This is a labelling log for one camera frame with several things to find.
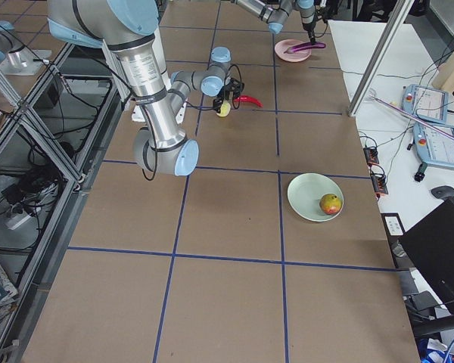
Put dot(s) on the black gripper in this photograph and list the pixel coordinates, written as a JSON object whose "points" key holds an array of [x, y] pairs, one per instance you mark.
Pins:
{"points": [[309, 25], [225, 93]]}

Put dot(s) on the pale pink peach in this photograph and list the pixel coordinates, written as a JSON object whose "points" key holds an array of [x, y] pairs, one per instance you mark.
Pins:
{"points": [[222, 112]]}

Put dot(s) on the purple eggplant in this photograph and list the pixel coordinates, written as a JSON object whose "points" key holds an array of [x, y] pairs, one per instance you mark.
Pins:
{"points": [[304, 47]]}

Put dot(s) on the red chili pepper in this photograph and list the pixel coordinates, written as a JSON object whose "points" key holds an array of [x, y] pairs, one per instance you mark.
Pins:
{"points": [[247, 99]]}

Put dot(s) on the red yellow pomegranate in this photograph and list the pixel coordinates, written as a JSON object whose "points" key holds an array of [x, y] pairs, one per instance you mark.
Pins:
{"points": [[330, 204]]}

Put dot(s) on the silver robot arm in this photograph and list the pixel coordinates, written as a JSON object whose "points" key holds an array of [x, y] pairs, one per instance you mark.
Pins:
{"points": [[128, 30], [275, 18]]}

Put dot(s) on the pink plate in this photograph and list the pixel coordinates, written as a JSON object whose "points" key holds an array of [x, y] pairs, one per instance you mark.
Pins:
{"points": [[281, 51]]}

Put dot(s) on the white central column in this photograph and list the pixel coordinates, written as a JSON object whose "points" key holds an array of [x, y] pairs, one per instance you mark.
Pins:
{"points": [[137, 115]]}

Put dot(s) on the pink grabber stick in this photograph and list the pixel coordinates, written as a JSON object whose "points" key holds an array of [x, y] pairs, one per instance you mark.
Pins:
{"points": [[412, 118]]}

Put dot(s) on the light green plate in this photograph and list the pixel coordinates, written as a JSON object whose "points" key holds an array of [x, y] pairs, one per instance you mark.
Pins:
{"points": [[305, 192]]}

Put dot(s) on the far blue teach pendant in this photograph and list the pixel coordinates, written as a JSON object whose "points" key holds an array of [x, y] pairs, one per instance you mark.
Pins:
{"points": [[426, 103]]}

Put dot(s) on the blue teach pendant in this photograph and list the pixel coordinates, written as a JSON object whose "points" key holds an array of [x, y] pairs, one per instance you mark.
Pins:
{"points": [[432, 147], [426, 103]]}

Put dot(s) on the orange black power strip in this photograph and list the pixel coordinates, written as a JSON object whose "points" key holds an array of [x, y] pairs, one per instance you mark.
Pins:
{"points": [[376, 171]]}

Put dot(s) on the near blue teach pendant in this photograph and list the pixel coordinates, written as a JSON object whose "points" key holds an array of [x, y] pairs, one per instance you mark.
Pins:
{"points": [[432, 147]]}

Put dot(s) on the black computer mouse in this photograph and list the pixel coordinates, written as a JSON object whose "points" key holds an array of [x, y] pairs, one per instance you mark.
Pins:
{"points": [[443, 192]]}

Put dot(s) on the black monitor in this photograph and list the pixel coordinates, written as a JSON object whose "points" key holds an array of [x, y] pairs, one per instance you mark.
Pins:
{"points": [[430, 246]]}

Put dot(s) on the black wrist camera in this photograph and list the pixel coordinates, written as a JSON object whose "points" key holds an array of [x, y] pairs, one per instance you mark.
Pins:
{"points": [[237, 86]]}

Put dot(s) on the aluminium frame post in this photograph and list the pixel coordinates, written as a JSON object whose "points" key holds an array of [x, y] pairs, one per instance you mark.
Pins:
{"points": [[400, 12]]}

